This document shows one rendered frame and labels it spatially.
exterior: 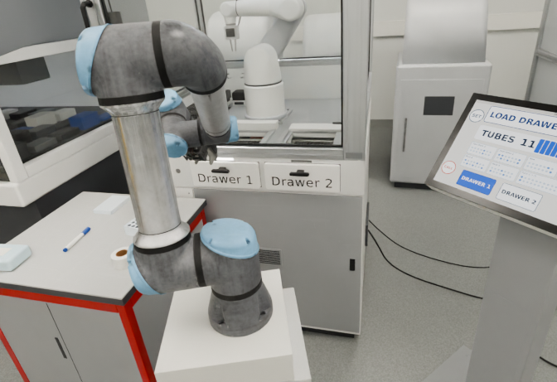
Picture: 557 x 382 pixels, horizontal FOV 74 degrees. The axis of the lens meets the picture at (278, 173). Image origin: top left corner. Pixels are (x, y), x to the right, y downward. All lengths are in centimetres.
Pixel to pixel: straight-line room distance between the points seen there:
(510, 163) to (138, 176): 91
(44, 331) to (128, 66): 110
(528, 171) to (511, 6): 359
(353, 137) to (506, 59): 348
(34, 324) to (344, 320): 122
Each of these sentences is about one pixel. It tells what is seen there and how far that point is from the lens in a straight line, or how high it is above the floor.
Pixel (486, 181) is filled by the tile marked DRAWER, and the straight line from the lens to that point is 113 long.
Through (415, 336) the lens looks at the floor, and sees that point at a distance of 202.
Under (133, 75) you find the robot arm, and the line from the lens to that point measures 68.
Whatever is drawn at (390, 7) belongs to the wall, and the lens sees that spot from 445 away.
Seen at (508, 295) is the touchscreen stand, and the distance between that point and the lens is 136.
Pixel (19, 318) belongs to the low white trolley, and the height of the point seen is 58.
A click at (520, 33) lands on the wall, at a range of 467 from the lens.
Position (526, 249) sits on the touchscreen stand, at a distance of 125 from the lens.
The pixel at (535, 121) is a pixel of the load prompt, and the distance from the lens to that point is 117.
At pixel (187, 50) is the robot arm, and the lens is 67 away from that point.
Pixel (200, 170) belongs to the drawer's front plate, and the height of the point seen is 89.
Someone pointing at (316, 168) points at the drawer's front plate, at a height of 92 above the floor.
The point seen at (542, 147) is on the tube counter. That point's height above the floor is 111.
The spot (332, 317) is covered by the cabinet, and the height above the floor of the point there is 15.
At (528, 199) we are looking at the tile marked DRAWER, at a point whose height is 101.
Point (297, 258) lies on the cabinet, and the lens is 164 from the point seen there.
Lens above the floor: 149
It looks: 25 degrees down
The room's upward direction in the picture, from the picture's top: 5 degrees counter-clockwise
